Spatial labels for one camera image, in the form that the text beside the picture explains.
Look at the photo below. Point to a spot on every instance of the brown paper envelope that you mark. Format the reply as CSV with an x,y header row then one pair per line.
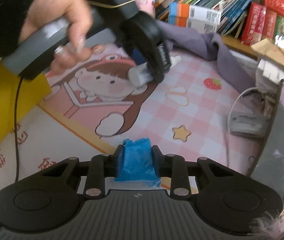
x,y
269,51

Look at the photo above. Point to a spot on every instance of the red dictionary book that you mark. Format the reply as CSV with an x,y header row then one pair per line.
x,y
254,24

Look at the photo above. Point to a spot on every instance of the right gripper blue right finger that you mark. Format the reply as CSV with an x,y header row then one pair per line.
x,y
174,167

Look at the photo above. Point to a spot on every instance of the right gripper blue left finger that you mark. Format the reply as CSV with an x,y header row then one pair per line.
x,y
98,169

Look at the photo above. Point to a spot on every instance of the blue packet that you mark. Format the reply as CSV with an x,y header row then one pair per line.
x,y
135,163

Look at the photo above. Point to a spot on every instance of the orange blue white box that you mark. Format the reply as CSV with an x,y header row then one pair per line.
x,y
202,19

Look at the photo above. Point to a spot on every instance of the yellow cardboard box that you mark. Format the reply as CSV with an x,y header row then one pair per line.
x,y
31,93

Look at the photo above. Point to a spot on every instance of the grey power adapter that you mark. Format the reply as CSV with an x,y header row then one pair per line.
x,y
248,125

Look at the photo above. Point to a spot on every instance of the purple cloth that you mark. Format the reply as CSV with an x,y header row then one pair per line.
x,y
209,47

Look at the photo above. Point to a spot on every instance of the black smartphone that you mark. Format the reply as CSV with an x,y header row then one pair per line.
x,y
268,169

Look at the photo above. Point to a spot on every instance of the white spray bottle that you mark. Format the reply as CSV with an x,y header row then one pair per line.
x,y
140,75

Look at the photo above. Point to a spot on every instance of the pink cartoon tablecloth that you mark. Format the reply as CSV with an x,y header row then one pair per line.
x,y
184,115

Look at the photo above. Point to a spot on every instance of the person left hand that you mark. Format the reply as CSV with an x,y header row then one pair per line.
x,y
75,16

